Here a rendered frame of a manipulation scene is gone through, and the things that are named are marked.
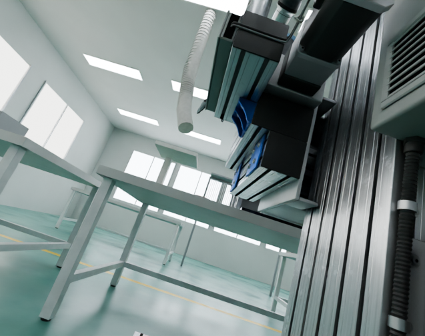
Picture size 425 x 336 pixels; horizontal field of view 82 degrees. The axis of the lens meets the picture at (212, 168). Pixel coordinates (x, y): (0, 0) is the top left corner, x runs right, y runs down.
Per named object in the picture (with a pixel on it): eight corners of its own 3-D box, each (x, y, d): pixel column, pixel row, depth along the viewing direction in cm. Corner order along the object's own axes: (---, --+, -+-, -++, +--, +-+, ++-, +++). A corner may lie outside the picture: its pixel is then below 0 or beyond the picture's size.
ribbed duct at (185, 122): (191, 130, 243) (239, 4, 295) (151, 118, 245) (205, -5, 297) (191, 142, 272) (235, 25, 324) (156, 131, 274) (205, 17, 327)
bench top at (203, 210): (526, 312, 115) (525, 301, 117) (95, 173, 126) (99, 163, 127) (377, 280, 212) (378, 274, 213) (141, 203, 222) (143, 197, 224)
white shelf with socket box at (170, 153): (179, 205, 189) (197, 153, 202) (134, 190, 191) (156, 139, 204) (182, 210, 222) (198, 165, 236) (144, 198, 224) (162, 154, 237)
